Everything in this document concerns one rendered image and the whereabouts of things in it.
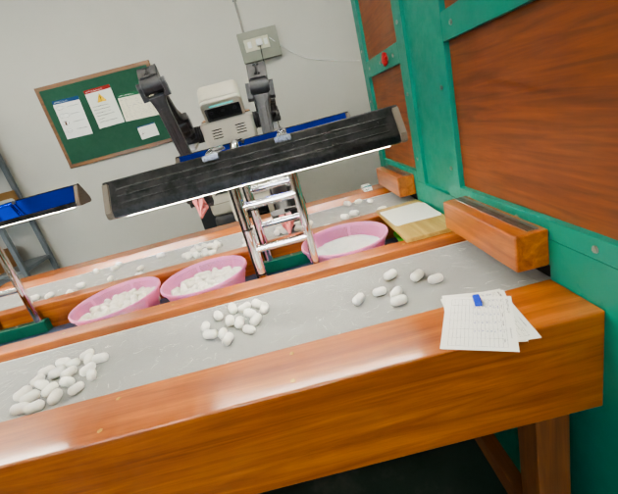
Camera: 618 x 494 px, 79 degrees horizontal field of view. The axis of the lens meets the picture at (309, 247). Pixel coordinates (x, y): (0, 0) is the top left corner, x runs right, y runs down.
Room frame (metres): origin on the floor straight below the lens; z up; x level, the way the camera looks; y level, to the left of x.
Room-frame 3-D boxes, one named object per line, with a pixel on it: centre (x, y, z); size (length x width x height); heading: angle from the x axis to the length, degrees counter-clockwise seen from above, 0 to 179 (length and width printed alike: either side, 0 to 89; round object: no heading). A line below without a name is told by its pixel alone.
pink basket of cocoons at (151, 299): (1.08, 0.61, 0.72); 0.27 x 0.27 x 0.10
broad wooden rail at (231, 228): (1.63, 0.49, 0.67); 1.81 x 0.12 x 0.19; 89
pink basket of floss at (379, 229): (1.07, -0.11, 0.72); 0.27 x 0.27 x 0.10
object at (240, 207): (0.87, 0.07, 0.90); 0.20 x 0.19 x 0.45; 89
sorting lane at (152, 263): (1.42, 0.49, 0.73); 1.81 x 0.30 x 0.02; 89
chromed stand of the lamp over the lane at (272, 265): (1.27, 0.06, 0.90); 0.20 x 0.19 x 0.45; 89
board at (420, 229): (1.06, -0.33, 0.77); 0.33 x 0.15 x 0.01; 179
